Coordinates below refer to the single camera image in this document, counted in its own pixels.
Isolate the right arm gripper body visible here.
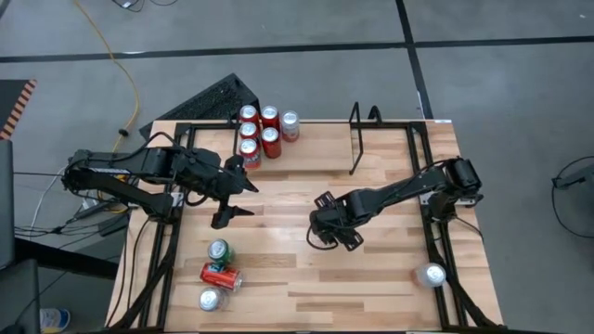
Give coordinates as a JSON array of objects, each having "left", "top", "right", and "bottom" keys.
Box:
[{"left": 308, "top": 197, "right": 368, "bottom": 238}]

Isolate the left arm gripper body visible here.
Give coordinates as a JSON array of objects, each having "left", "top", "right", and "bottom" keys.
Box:
[{"left": 197, "top": 155, "right": 242, "bottom": 201}]

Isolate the green Sprite can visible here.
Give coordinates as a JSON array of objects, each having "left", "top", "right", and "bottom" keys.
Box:
[{"left": 207, "top": 238, "right": 236, "bottom": 265}]

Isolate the red Coca-Cola Zero can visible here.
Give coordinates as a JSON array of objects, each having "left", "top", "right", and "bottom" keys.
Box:
[
  {"left": 259, "top": 104, "right": 281, "bottom": 131},
  {"left": 260, "top": 126, "right": 283, "bottom": 160}
]

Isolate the black power adapter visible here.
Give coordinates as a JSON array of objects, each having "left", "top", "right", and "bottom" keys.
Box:
[{"left": 95, "top": 213, "right": 131, "bottom": 238}]

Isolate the grey power strip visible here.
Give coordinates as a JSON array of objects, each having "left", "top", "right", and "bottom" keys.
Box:
[{"left": 82, "top": 194, "right": 140, "bottom": 215}]

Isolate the black floor beam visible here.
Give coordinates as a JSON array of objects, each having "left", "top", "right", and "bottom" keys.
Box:
[{"left": 13, "top": 236, "right": 120, "bottom": 281}]

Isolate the white and blue container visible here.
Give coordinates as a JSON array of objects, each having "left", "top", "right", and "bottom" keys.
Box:
[{"left": 39, "top": 307, "right": 71, "bottom": 333}]

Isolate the black mat with striped edge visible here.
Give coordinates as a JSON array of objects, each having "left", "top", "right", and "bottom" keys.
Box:
[{"left": 0, "top": 78, "right": 38, "bottom": 140}]

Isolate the black metal table frame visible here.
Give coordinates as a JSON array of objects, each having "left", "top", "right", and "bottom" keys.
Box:
[{"left": 106, "top": 121, "right": 507, "bottom": 334}]

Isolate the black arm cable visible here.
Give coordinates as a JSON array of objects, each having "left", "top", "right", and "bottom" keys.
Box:
[
  {"left": 109, "top": 131, "right": 196, "bottom": 163},
  {"left": 420, "top": 203, "right": 486, "bottom": 245}
]

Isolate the yellow cable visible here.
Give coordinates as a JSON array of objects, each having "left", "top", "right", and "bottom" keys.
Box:
[{"left": 72, "top": 0, "right": 140, "bottom": 140}]

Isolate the white cable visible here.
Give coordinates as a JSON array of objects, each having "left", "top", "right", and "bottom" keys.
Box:
[{"left": 27, "top": 166, "right": 66, "bottom": 233}]

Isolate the black floor cable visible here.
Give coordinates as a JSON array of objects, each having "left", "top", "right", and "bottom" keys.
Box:
[{"left": 110, "top": 0, "right": 180, "bottom": 13}]

